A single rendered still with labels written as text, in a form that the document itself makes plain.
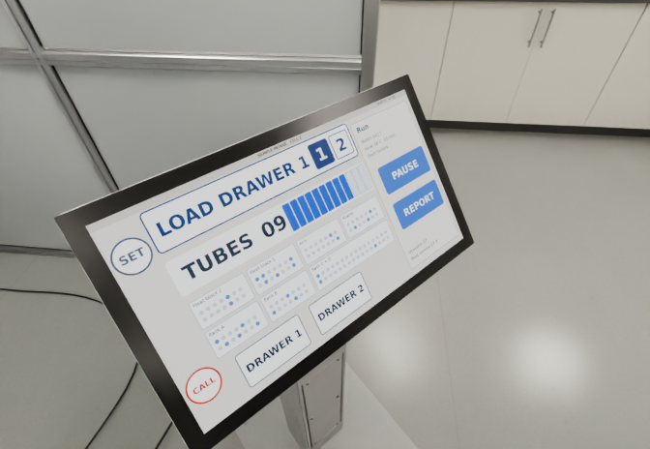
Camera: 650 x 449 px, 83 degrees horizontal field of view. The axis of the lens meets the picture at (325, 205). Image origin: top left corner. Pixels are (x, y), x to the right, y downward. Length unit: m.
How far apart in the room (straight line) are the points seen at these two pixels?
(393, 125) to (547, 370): 1.37
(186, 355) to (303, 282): 0.16
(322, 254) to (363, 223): 0.08
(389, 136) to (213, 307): 0.35
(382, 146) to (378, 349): 1.16
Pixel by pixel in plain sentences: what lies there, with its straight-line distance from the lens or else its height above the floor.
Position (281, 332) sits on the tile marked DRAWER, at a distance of 0.51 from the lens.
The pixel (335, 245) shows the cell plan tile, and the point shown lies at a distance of 0.52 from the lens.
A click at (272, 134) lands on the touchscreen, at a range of 0.50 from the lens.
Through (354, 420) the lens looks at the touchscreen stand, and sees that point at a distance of 1.48.
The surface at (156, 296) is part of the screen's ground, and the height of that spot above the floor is 1.11.
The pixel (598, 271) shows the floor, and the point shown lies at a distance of 2.20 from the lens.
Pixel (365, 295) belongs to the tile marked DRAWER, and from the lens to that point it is 0.55.
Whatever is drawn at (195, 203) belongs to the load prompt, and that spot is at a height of 1.16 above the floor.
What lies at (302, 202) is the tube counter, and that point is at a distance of 0.50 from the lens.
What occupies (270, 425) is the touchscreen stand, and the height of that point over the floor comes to 0.04.
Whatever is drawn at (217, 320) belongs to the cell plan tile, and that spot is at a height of 1.06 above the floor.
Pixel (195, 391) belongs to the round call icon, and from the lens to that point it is 0.50.
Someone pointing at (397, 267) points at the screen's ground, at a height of 1.00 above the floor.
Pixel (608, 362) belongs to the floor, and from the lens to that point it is 1.92.
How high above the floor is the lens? 1.46
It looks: 44 degrees down
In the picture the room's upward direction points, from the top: 1 degrees counter-clockwise
